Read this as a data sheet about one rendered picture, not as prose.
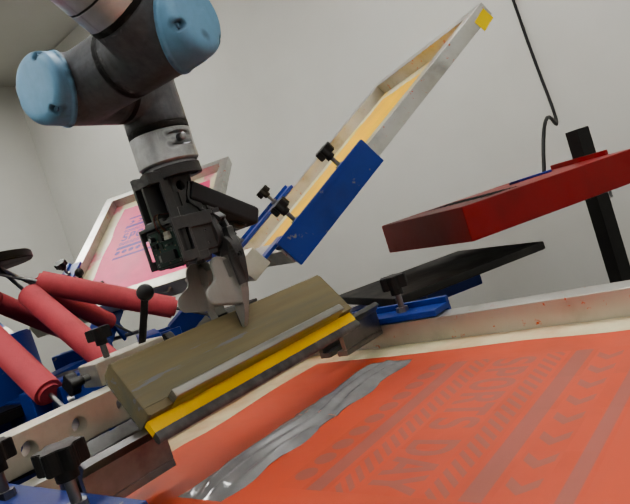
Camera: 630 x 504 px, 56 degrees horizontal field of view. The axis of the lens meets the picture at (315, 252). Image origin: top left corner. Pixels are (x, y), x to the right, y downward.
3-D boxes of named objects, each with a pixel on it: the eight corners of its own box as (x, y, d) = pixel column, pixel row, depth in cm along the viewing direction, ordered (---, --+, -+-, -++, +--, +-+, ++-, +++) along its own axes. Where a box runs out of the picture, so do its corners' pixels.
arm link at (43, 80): (64, 18, 56) (148, 31, 65) (-2, 66, 62) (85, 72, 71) (91, 99, 56) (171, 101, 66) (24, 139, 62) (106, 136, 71)
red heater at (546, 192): (539, 204, 209) (529, 171, 209) (652, 181, 166) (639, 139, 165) (390, 257, 189) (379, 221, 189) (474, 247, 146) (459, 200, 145)
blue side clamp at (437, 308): (461, 338, 91) (447, 294, 91) (446, 349, 87) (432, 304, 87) (317, 356, 111) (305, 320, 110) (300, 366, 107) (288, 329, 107)
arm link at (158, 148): (167, 142, 79) (204, 120, 73) (178, 175, 79) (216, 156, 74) (117, 148, 73) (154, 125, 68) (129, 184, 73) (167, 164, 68)
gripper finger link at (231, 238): (223, 293, 74) (195, 230, 75) (234, 289, 76) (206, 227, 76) (246, 281, 71) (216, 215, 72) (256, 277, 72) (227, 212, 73)
